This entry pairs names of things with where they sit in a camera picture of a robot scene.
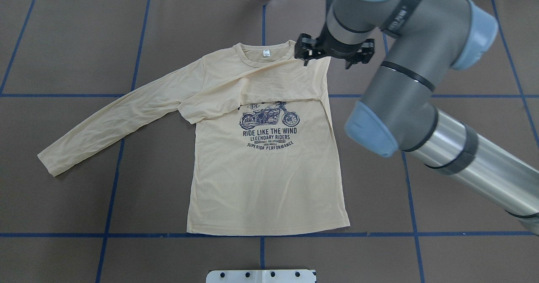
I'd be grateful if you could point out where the cream long-sleeve printed shirt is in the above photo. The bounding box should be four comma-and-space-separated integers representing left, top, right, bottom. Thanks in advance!
38, 40, 350, 236

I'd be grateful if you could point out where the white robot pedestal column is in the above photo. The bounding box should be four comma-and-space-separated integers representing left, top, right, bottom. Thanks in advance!
205, 269, 317, 283

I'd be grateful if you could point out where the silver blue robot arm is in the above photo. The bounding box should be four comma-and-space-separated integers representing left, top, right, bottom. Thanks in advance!
294, 0, 538, 235

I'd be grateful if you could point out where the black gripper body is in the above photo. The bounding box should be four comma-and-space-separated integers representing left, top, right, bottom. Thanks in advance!
294, 33, 375, 69

